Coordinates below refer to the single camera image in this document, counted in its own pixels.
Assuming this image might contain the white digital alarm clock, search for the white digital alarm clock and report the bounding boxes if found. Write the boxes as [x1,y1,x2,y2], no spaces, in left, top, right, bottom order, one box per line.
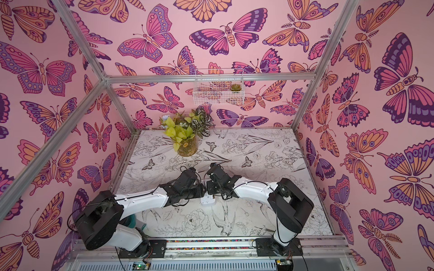
[200,193,216,207]

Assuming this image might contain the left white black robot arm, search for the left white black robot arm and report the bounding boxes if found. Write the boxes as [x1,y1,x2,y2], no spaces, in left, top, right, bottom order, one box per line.
[73,168,206,258]

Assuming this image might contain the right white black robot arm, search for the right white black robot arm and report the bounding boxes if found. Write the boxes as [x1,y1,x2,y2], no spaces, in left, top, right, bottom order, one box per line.
[206,163,314,256]

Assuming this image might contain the green plant in glass vase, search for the green plant in glass vase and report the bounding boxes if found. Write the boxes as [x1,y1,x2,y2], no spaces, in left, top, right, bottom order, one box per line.
[162,116,198,157]

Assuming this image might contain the dark patterned leaf plant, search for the dark patterned leaf plant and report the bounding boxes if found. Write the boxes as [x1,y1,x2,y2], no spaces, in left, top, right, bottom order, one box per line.
[189,106,214,139]

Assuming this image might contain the small succulent in basket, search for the small succulent in basket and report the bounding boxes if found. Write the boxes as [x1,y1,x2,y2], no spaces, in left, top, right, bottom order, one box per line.
[230,84,243,92]

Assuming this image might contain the white wire wall basket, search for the white wire wall basket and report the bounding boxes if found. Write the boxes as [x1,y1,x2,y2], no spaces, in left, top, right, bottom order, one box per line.
[191,68,245,106]

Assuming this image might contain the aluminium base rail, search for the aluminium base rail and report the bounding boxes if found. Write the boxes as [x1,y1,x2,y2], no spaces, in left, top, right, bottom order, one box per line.
[62,236,359,271]

